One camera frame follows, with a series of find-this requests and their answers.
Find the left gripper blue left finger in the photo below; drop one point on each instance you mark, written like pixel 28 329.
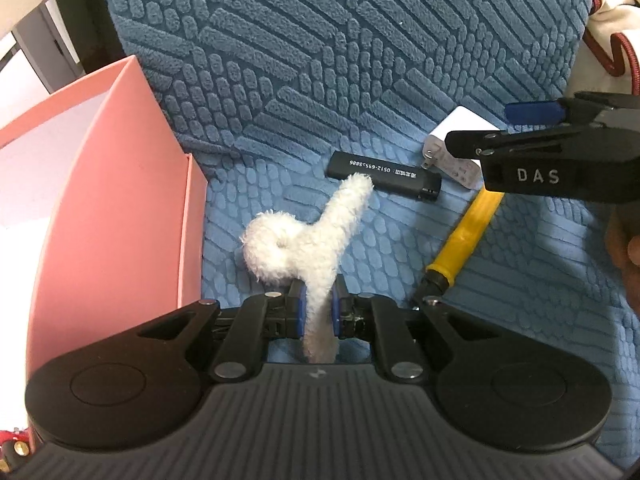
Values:
pixel 242 335

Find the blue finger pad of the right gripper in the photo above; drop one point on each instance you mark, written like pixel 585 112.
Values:
pixel 543 112

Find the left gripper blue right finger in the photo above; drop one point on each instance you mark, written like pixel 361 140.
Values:
pixel 378 320

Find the white fluffy hair clip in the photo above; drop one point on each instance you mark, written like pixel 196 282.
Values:
pixel 278 248

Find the white power adapter plug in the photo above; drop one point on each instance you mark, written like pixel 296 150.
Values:
pixel 456 160

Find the yellow handled screwdriver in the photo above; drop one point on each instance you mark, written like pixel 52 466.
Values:
pixel 441 274

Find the black lighter with white text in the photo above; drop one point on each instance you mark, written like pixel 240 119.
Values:
pixel 390 177

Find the red toy figure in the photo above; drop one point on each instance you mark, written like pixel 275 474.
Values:
pixel 15 449

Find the person's right hand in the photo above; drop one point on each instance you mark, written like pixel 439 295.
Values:
pixel 624 253

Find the pink storage box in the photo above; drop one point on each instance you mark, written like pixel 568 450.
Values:
pixel 102 218

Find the white chair with black frame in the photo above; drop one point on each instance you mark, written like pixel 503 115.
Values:
pixel 81 30

